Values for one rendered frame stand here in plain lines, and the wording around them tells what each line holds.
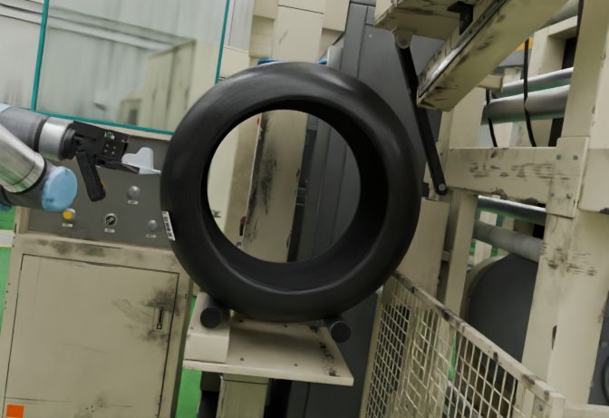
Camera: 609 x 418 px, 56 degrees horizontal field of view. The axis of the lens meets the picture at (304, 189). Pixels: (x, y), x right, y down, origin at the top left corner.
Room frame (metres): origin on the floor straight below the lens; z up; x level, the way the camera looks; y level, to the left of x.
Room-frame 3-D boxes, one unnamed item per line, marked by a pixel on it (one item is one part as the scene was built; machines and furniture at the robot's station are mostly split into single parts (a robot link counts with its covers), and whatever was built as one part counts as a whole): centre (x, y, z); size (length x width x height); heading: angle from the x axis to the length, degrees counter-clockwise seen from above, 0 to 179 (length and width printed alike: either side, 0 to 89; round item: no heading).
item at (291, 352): (1.38, 0.04, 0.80); 0.37 x 0.36 x 0.02; 97
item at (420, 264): (1.64, -0.31, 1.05); 0.20 x 0.15 x 0.30; 7
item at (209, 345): (1.36, 0.18, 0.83); 0.36 x 0.09 x 0.06; 7
